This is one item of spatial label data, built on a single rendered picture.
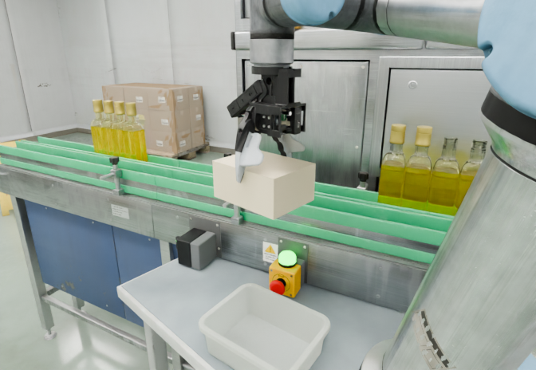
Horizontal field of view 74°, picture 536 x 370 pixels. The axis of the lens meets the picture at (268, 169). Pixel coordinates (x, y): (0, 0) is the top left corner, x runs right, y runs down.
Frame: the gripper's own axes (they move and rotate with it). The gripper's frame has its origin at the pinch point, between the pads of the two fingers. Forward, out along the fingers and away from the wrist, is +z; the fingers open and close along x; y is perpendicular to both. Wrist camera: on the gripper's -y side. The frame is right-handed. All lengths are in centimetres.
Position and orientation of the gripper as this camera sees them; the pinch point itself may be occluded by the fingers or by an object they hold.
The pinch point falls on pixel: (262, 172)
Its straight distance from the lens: 69.2
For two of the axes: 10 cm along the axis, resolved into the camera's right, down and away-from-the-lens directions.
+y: 7.4, 2.1, -6.4
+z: 0.0, 9.5, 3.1
